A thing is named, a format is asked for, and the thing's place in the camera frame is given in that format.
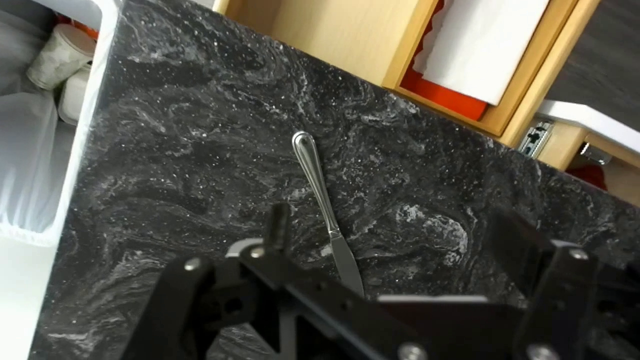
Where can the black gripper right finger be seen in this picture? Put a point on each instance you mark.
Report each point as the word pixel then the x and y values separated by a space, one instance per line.
pixel 567 306

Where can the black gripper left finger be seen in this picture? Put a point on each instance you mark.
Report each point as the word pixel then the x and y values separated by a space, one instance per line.
pixel 220 312

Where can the silver table knife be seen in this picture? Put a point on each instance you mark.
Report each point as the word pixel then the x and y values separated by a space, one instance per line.
pixel 321 186

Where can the small wooden drawer white front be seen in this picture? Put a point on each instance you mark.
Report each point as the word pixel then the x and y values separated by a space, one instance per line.
pixel 587 127

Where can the wooden box orange lining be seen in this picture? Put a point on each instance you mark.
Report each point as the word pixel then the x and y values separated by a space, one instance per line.
pixel 526 93

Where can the large wooden drawer white front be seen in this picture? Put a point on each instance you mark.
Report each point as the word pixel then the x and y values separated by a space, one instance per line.
pixel 332 33

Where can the white trash bin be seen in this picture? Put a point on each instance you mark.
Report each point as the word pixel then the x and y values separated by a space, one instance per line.
pixel 27 160

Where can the crumpled white paper cup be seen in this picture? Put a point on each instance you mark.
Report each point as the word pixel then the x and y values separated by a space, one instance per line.
pixel 61 57
pixel 73 96

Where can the white paper sheet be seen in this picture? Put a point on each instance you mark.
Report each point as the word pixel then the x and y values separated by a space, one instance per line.
pixel 486 46

